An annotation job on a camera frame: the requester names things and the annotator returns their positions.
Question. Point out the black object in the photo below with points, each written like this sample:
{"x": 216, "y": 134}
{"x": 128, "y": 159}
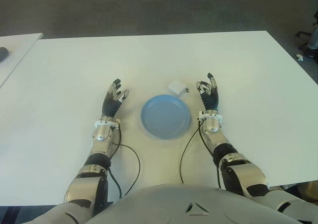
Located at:
{"x": 3, "y": 53}

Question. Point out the white charger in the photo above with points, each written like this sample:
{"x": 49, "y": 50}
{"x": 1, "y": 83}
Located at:
{"x": 176, "y": 87}

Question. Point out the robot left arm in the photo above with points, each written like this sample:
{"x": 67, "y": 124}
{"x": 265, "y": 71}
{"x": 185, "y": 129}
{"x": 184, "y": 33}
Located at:
{"x": 99, "y": 134}

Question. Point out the grey robot torso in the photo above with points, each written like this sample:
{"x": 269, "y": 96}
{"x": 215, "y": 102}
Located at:
{"x": 159, "y": 204}

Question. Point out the white side table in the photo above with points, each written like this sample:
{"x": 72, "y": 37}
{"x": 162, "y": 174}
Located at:
{"x": 17, "y": 47}

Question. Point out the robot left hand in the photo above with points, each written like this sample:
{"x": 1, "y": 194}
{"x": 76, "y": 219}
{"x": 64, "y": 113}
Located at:
{"x": 110, "y": 104}

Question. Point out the black office chair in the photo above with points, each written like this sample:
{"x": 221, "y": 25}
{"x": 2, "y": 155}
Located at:
{"x": 301, "y": 33}

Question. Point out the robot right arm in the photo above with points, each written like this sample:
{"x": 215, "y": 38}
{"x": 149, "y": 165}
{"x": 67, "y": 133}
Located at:
{"x": 213, "y": 127}

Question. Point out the small white floor object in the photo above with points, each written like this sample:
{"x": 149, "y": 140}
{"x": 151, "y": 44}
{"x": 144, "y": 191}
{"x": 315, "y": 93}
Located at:
{"x": 299, "y": 57}

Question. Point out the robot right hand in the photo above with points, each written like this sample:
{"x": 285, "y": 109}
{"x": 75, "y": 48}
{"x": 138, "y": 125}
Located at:
{"x": 211, "y": 99}

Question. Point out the blue plate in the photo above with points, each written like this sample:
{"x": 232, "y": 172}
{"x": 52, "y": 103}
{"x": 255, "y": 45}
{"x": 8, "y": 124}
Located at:
{"x": 166, "y": 117}

